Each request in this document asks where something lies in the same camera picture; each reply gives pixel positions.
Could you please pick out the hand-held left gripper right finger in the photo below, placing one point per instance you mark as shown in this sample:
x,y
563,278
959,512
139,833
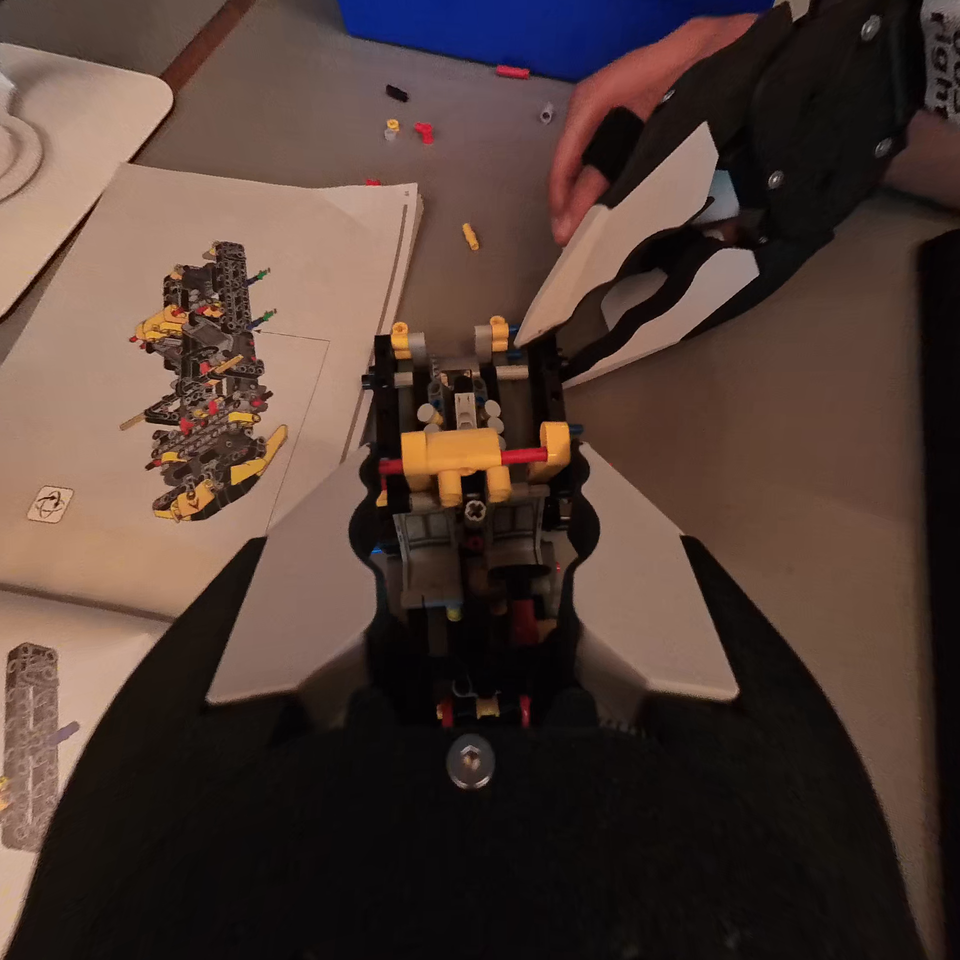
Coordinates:
x,y
652,615

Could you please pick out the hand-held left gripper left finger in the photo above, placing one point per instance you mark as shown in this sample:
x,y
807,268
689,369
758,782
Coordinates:
x,y
292,615

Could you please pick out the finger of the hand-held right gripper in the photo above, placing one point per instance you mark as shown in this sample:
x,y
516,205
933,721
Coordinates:
x,y
630,217
705,292

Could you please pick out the partly built lego car chassis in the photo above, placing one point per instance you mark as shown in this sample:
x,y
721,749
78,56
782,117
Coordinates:
x,y
450,450

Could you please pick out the person's right forearm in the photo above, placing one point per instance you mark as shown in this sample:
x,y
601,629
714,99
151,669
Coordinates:
x,y
930,157

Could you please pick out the scattered lego pins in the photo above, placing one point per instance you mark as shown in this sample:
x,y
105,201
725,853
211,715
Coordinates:
x,y
424,131

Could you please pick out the person's right hand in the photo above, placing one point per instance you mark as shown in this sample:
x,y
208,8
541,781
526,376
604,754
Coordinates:
x,y
600,82

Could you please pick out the blue plastic bin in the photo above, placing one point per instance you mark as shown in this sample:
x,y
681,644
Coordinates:
x,y
525,30

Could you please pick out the open instruction booklet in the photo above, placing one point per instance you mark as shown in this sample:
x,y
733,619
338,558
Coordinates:
x,y
90,450

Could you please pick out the white board stand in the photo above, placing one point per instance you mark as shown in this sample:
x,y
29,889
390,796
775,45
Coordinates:
x,y
75,135

